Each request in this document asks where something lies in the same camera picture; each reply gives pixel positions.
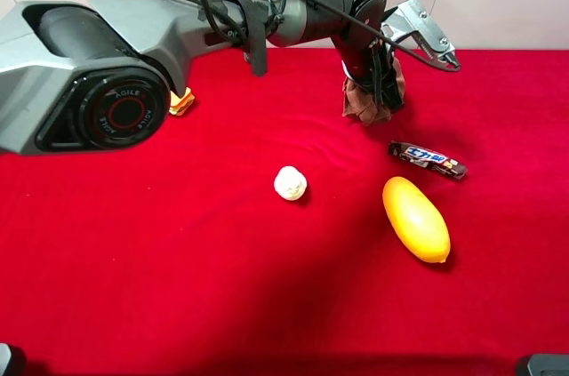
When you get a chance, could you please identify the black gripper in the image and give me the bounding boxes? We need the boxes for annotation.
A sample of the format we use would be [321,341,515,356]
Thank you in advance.
[335,36,404,109]

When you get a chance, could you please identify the brown cloth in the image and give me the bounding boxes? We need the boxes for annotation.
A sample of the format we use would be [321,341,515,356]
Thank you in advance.
[342,73,396,126]

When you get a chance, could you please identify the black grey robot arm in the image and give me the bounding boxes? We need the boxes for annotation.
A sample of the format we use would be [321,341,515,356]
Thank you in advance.
[1,0,404,156]

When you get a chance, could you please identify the dark chocolate bar wrapper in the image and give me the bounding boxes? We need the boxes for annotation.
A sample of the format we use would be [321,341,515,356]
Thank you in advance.
[388,141,468,180]

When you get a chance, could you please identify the white toy garlic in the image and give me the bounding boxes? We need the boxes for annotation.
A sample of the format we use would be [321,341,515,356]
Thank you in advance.
[274,166,308,201]

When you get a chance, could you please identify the yellow toy mango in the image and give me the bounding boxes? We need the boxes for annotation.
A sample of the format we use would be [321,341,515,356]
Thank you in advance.
[382,176,451,263]

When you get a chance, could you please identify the toy sandwich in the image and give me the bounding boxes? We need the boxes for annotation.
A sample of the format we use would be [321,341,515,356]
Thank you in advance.
[169,87,195,116]

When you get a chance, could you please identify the red velvet tablecloth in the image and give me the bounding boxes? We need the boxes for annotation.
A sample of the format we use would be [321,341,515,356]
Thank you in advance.
[1,49,568,375]

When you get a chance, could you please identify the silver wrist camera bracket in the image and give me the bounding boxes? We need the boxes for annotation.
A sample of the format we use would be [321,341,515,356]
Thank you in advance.
[381,0,461,72]

